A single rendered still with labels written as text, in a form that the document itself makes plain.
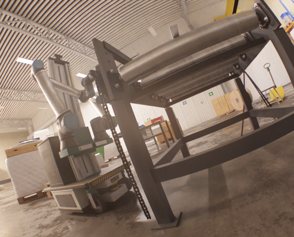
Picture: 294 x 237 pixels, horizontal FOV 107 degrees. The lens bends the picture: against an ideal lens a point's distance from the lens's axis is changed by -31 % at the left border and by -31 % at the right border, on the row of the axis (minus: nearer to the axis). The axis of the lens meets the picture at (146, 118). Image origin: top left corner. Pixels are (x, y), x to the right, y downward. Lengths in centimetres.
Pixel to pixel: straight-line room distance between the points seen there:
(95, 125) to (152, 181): 113
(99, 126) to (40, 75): 84
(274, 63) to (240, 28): 1246
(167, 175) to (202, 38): 68
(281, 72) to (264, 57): 174
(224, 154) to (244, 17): 67
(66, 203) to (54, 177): 33
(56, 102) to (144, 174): 91
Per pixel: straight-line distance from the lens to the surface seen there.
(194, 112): 1137
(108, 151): 798
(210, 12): 1409
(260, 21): 96
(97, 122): 178
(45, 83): 142
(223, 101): 865
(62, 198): 172
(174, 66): 106
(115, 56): 126
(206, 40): 80
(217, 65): 136
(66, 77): 210
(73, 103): 192
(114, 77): 86
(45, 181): 404
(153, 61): 78
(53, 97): 137
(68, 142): 142
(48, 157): 182
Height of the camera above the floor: 50
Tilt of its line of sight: 6 degrees up
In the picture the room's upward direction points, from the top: 21 degrees counter-clockwise
